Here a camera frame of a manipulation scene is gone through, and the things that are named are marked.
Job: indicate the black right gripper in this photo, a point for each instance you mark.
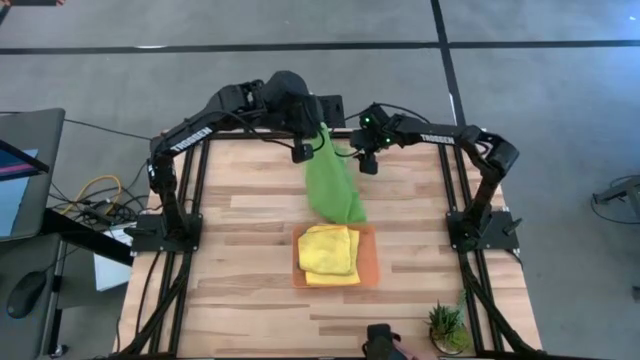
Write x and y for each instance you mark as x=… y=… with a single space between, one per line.
x=375 y=131

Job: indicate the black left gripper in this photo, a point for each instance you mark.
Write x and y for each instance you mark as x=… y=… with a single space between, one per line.
x=290 y=97

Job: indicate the monitor with blue screen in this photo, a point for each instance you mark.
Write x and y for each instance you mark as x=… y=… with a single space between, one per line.
x=15 y=190

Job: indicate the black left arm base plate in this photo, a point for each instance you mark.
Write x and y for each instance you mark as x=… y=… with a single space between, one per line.
x=150 y=240

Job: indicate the white box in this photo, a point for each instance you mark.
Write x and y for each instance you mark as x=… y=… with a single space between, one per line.
x=110 y=272

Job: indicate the green microfiber towel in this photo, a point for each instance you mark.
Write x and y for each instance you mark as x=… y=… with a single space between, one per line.
x=332 y=190

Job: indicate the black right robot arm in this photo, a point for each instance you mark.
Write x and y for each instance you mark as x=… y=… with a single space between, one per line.
x=435 y=137

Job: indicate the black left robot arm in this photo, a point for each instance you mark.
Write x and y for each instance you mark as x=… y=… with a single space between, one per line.
x=190 y=140

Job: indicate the grey chair base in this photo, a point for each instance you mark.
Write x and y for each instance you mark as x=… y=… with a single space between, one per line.
x=620 y=190

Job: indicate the orange translucent mat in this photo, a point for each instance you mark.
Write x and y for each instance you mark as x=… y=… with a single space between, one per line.
x=369 y=260

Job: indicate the black aluminium table frame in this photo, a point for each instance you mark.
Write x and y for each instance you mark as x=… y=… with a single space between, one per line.
x=230 y=135

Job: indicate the black computer mouse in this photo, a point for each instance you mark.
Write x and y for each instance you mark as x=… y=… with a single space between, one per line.
x=26 y=295

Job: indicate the black desk support bar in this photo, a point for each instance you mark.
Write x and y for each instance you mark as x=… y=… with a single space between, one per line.
x=85 y=235

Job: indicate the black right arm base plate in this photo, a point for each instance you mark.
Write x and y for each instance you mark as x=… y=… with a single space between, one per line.
x=500 y=230

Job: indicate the small green potted plant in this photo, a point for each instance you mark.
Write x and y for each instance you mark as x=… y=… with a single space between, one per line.
x=447 y=327

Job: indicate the grey desk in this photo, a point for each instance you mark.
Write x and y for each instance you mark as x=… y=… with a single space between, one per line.
x=30 y=125

